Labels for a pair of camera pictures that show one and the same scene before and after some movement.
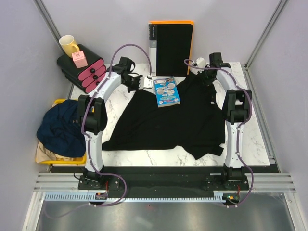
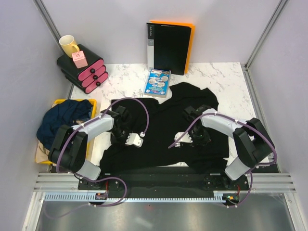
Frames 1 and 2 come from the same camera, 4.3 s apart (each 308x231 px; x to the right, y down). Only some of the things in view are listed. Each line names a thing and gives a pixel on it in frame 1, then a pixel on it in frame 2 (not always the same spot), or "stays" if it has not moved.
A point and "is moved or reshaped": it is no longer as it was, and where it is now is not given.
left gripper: x=137 y=78 → x=122 y=142
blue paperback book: x=166 y=92 → x=158 y=83
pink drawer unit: x=91 y=77 stays
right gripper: x=206 y=83 → x=203 y=141
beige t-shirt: x=43 y=154 stays
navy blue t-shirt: x=59 y=130 stays
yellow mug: x=69 y=45 stays
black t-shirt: x=198 y=123 is moved or reshaped
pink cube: x=79 y=59 stays
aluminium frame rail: x=259 y=182 stays
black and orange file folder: x=170 y=44 stays
